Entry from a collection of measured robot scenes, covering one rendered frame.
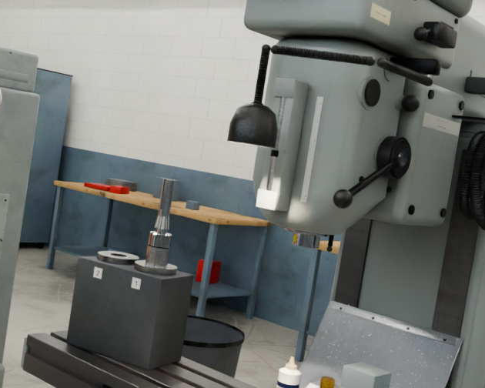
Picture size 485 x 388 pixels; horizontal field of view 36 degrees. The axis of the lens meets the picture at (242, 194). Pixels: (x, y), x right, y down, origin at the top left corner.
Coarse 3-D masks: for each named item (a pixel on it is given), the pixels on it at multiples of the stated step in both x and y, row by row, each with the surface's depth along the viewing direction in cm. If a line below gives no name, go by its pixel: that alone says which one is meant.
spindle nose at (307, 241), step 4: (296, 232) 128; (296, 236) 128; (300, 236) 127; (304, 236) 127; (308, 236) 127; (312, 236) 127; (316, 236) 127; (320, 236) 129; (296, 240) 128; (300, 240) 127; (304, 240) 127; (308, 240) 127; (312, 240) 127; (316, 240) 127; (296, 244) 127; (300, 244) 127; (304, 244) 127; (308, 244) 127; (312, 244) 127; (316, 244) 128; (312, 248) 127; (316, 248) 128
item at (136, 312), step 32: (96, 256) 161; (128, 256) 159; (96, 288) 155; (128, 288) 151; (160, 288) 147; (96, 320) 154; (128, 320) 150; (160, 320) 149; (96, 352) 154; (128, 352) 150; (160, 352) 151
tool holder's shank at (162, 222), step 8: (168, 184) 153; (168, 192) 153; (160, 200) 154; (168, 200) 153; (160, 208) 154; (168, 208) 153; (160, 216) 153; (168, 216) 154; (160, 224) 153; (168, 224) 154; (160, 232) 153
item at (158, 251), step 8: (152, 240) 153; (160, 240) 152; (168, 240) 153; (152, 248) 153; (160, 248) 152; (168, 248) 154; (152, 256) 153; (160, 256) 153; (168, 256) 154; (152, 264) 153; (160, 264) 153
